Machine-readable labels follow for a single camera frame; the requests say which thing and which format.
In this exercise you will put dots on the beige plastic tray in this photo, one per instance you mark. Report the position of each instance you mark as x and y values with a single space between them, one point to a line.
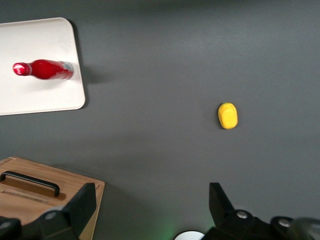
40 45

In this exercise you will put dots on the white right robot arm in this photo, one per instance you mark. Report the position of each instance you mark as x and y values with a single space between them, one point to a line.
188 236

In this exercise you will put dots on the yellow toy fruit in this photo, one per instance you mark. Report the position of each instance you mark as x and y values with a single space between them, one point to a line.
228 116

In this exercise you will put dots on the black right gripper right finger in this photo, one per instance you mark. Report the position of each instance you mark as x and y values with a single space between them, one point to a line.
240 225

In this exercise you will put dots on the wooden two-drawer cabinet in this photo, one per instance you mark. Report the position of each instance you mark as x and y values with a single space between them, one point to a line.
27 200

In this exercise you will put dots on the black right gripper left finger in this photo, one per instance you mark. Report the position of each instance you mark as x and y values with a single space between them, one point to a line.
62 220

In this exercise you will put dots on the red coke bottle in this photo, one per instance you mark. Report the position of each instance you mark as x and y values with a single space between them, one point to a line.
47 69

